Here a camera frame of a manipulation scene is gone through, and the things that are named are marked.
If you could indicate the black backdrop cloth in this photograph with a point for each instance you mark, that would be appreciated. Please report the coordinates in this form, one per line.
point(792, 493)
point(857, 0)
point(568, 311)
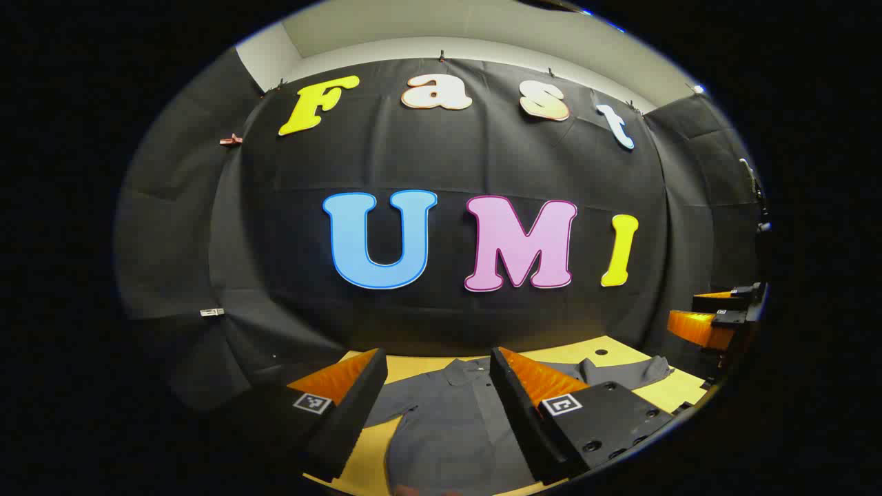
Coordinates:
point(441, 158)

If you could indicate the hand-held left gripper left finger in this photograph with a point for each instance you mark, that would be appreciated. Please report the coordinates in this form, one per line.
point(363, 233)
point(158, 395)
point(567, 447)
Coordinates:
point(351, 413)

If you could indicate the silver metal clip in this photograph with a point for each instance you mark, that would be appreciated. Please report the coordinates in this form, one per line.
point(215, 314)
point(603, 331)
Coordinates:
point(211, 312)

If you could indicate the grey collared shirt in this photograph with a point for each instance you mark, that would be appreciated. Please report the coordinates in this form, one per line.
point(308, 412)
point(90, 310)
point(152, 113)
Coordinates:
point(441, 427)

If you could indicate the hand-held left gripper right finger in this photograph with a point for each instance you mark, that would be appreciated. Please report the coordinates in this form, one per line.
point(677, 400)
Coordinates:
point(517, 413)

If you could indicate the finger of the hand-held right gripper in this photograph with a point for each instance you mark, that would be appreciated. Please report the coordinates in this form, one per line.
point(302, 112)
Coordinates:
point(716, 302)
point(696, 327)

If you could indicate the copper metal clip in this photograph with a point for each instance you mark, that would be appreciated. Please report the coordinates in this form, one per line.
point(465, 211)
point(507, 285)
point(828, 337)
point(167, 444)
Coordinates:
point(231, 140)

